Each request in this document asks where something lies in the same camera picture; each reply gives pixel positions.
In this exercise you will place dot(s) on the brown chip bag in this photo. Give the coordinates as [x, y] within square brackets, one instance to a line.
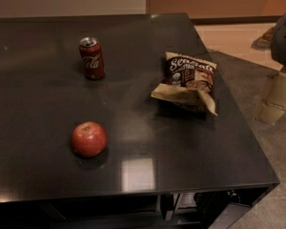
[188, 83]

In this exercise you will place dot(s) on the red apple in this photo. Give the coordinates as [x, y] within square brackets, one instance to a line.
[89, 139]

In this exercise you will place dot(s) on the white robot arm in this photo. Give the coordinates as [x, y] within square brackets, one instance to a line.
[278, 50]

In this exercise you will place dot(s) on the red coke can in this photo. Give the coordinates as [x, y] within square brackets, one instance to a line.
[91, 54]

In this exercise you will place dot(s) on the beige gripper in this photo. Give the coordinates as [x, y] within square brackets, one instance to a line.
[284, 40]

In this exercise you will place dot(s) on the dark table frame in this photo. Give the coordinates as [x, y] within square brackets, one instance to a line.
[191, 210]

